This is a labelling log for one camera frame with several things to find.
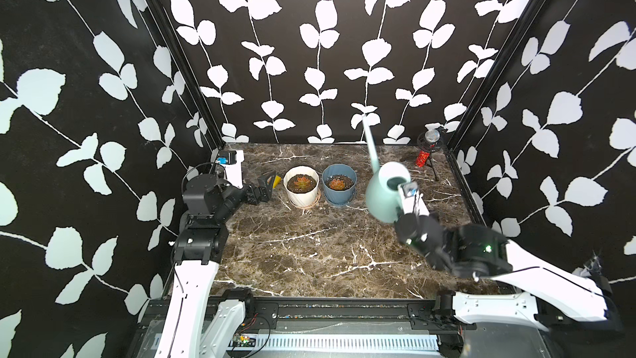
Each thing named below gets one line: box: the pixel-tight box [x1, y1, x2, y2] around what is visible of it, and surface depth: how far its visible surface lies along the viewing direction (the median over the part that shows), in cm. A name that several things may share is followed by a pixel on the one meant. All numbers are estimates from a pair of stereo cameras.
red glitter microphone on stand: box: [414, 128, 444, 182], surface depth 95 cm
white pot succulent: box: [283, 165, 320, 209], surface depth 97 cm
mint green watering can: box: [361, 114, 412, 223], surface depth 64 cm
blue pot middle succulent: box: [321, 163, 358, 205], surface depth 98 cm
